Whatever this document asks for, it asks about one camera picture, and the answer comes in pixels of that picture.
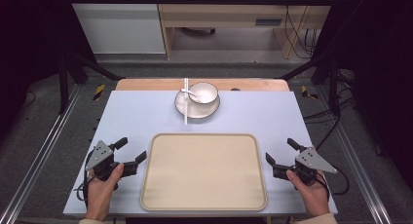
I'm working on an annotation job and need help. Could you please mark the beige rectangular tray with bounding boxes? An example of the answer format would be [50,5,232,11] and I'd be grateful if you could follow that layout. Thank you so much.
[139,132,268,212]

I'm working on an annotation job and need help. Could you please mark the light blue table mat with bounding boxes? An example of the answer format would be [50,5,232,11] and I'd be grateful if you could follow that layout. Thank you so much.
[62,90,339,217]

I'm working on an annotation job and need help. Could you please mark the wooden desk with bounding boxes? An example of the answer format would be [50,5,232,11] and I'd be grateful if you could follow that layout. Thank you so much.
[155,0,336,60]

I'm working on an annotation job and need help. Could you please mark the white ceramic spoon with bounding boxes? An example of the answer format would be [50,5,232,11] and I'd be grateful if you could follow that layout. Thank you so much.
[180,87,200,99]

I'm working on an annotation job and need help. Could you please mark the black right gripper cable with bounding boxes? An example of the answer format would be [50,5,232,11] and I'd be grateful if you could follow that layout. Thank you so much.
[319,167,351,197]

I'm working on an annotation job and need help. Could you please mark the white bowl with dark rim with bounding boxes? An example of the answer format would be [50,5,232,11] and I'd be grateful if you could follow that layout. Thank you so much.
[187,82,219,105]

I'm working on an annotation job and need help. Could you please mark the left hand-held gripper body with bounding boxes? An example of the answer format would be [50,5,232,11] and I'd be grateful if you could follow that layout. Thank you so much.
[85,139,126,183]

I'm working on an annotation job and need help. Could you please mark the black metal stand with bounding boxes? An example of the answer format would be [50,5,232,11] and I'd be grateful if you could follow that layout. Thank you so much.
[57,50,126,115]
[277,52,343,117]

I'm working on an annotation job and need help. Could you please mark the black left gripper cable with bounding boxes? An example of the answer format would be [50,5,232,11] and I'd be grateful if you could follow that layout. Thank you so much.
[73,150,96,208]

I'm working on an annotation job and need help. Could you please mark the white plate with dark rim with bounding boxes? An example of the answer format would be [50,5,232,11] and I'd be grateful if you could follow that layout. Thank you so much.
[173,87,221,120]

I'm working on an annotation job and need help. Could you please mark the bundle of hanging cables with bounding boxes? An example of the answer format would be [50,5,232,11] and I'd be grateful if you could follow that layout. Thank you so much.
[282,0,321,60]

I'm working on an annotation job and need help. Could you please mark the yellow black floor tape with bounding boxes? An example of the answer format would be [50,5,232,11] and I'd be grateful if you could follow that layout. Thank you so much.
[93,84,107,102]
[300,84,319,100]

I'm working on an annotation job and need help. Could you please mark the white cabinet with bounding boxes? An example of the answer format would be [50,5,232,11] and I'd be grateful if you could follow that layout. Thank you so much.
[65,0,167,56]

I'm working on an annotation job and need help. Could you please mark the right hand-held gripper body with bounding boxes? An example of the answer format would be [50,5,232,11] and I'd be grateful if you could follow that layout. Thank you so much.
[292,147,339,187]

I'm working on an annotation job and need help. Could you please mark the black horizontal frame bar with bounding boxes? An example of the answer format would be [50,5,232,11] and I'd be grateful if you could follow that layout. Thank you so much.
[63,0,336,7]

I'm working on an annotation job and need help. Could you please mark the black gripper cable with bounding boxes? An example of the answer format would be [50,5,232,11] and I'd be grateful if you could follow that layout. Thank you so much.
[73,150,96,208]
[319,167,351,197]

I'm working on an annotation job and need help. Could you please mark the person's right hand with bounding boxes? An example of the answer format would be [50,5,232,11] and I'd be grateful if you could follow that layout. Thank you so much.
[285,168,331,219]

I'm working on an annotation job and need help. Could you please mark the black floor cables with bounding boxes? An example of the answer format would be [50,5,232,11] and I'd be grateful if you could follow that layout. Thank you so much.
[303,67,357,151]

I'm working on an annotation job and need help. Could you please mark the aluminium floor rail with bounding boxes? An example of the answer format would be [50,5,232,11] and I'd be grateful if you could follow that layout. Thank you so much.
[315,85,394,224]
[0,83,83,224]

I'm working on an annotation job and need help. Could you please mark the dark curtain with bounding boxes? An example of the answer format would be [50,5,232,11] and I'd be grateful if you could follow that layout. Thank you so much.
[0,0,98,144]
[311,0,413,193]

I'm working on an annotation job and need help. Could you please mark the white chopstick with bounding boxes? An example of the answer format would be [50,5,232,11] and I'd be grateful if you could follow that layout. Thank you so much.
[183,77,187,126]
[185,77,190,126]

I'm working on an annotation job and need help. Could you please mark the black chair base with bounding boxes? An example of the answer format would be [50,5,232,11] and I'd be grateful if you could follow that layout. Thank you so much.
[179,26,217,37]

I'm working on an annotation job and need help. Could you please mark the wooden table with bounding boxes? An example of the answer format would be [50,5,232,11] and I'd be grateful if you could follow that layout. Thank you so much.
[115,77,290,93]

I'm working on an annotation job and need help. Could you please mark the person's left hand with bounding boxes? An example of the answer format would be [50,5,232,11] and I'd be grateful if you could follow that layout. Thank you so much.
[84,163,125,222]

